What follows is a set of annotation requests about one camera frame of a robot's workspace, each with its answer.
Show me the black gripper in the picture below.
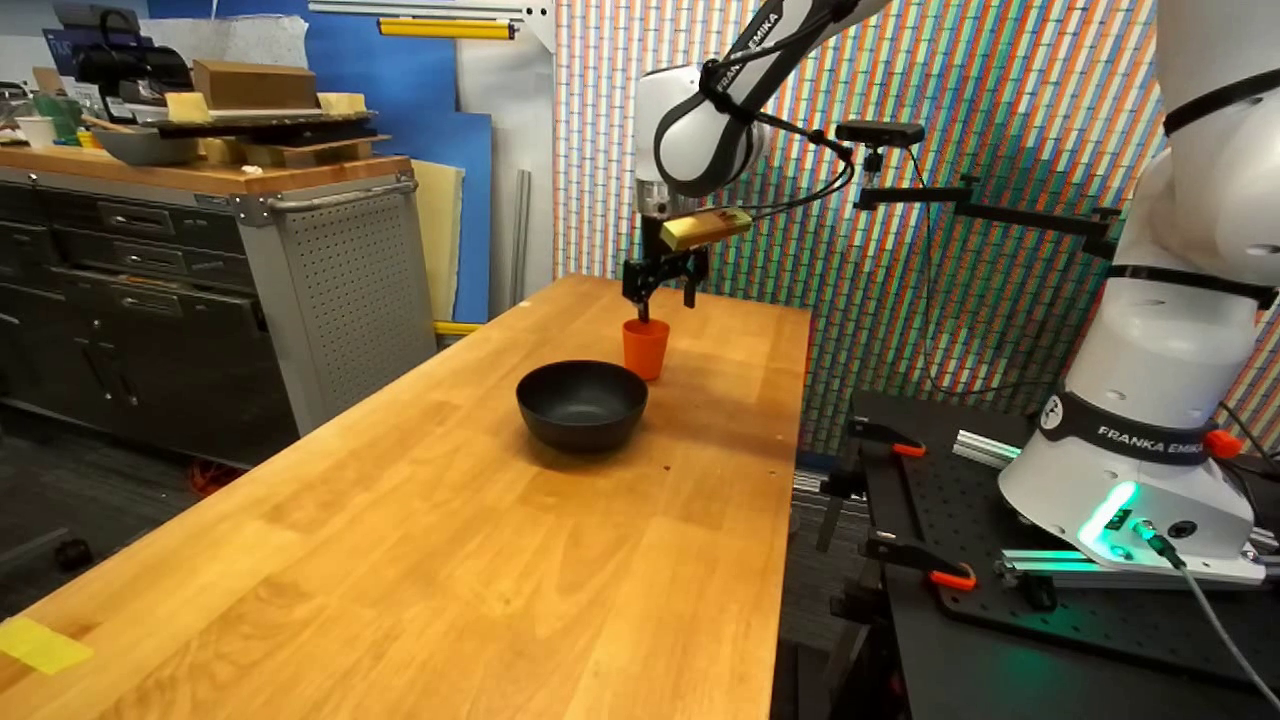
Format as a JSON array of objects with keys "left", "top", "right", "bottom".
[{"left": 621, "top": 209, "right": 710, "bottom": 327}]

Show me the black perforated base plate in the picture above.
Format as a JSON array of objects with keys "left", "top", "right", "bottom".
[{"left": 844, "top": 388, "right": 1280, "bottom": 720}]

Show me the orange cup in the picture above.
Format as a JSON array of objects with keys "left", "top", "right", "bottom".
[{"left": 621, "top": 314, "right": 674, "bottom": 388}]

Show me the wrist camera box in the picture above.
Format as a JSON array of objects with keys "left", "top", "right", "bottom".
[{"left": 661, "top": 202, "right": 760, "bottom": 257}]

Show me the aluminium rail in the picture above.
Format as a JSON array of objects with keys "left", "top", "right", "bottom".
[{"left": 997, "top": 541, "right": 1270, "bottom": 590}]

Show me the black bowl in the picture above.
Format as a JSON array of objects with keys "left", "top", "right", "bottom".
[{"left": 513, "top": 357, "right": 655, "bottom": 455}]

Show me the yellow tape piece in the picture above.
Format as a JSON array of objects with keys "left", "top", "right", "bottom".
[{"left": 0, "top": 612, "right": 97, "bottom": 679}]

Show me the stack of flat boards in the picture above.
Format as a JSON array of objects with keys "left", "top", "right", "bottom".
[{"left": 79, "top": 89, "right": 382, "bottom": 173}]

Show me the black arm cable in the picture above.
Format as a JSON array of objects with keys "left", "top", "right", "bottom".
[{"left": 724, "top": 103, "right": 859, "bottom": 222}]

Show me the brown wooden box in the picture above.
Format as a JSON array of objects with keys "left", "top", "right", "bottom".
[{"left": 187, "top": 55, "right": 322, "bottom": 112}]

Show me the blue board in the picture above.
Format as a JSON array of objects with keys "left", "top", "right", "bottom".
[{"left": 301, "top": 6, "right": 499, "bottom": 327}]

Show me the grey tool cabinet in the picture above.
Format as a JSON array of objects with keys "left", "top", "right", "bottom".
[{"left": 0, "top": 140, "right": 441, "bottom": 473}]

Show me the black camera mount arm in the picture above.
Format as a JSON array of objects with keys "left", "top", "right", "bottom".
[{"left": 852, "top": 140, "right": 1126, "bottom": 259}]

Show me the yellow bar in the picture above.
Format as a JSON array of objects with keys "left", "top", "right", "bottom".
[{"left": 372, "top": 11, "right": 520, "bottom": 42}]

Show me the white cable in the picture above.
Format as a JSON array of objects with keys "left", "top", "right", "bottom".
[{"left": 1160, "top": 536, "right": 1280, "bottom": 712}]

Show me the orange handled black clamp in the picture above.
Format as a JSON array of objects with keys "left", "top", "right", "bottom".
[
  {"left": 844, "top": 410, "right": 930, "bottom": 469},
  {"left": 859, "top": 528, "right": 984, "bottom": 599}
]

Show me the black exterior camera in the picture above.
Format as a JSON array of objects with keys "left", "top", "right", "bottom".
[{"left": 831, "top": 116, "right": 930, "bottom": 150}]

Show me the cream board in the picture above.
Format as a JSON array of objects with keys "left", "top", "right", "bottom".
[{"left": 409, "top": 157, "right": 467, "bottom": 330}]

